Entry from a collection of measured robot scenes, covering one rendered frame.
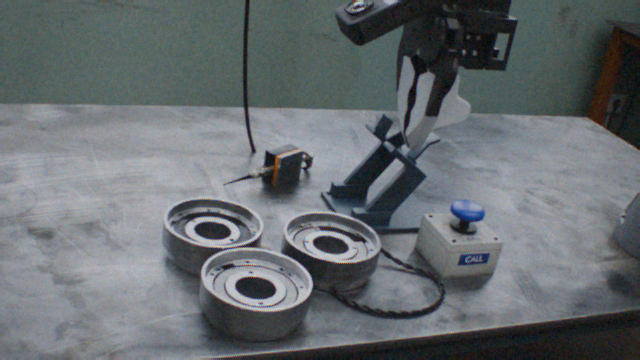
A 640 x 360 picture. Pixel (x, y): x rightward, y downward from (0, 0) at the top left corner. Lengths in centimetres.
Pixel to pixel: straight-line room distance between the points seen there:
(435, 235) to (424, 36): 24
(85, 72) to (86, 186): 145
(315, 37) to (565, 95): 111
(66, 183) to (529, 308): 56
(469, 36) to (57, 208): 49
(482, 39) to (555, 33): 224
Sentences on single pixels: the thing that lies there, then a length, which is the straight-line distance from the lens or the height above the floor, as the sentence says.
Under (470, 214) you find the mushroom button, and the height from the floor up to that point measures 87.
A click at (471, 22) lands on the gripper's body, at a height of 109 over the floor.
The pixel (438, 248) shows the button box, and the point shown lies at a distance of 86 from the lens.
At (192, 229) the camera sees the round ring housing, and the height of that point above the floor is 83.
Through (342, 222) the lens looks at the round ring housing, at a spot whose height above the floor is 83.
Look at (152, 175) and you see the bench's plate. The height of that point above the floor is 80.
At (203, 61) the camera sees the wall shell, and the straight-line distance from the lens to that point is 242.
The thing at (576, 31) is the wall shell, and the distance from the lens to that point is 304.
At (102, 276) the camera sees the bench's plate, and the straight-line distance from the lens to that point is 77.
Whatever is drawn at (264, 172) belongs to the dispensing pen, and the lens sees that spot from 96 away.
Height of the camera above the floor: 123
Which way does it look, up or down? 25 degrees down
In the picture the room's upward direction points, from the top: 10 degrees clockwise
